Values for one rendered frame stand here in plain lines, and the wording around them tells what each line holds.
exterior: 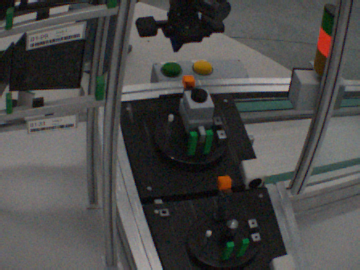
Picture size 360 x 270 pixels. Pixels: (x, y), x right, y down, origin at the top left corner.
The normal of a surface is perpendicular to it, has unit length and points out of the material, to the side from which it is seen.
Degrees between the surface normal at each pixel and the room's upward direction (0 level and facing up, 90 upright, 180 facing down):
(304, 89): 90
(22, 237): 0
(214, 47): 0
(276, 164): 0
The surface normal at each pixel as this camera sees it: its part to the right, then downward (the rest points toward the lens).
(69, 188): 0.12, -0.69
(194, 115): 0.24, 0.72
